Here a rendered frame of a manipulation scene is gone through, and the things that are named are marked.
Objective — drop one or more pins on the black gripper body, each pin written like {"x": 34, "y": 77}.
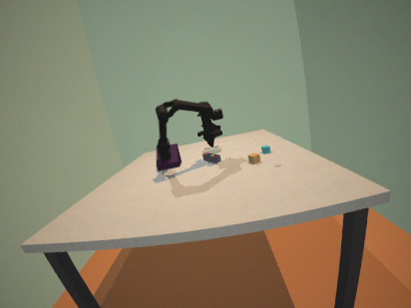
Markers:
{"x": 208, "y": 131}

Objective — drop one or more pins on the small brown block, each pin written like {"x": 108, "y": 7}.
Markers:
{"x": 254, "y": 158}

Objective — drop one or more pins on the small teal block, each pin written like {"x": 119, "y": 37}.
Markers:
{"x": 265, "y": 149}

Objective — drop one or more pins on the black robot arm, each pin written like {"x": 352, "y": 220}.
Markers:
{"x": 205, "y": 111}

